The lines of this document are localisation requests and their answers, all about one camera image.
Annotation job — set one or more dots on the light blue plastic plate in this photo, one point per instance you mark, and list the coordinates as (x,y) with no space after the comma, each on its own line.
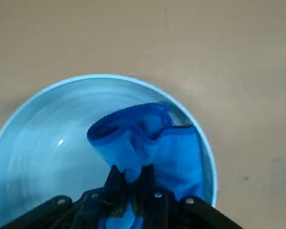
(45,143)

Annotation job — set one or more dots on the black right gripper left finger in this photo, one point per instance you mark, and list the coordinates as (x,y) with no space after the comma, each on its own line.
(90,210)

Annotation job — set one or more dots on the blue cloth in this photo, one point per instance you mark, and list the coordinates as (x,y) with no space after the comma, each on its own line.
(166,152)

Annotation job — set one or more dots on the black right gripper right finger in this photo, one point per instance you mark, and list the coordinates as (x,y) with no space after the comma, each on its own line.
(164,210)

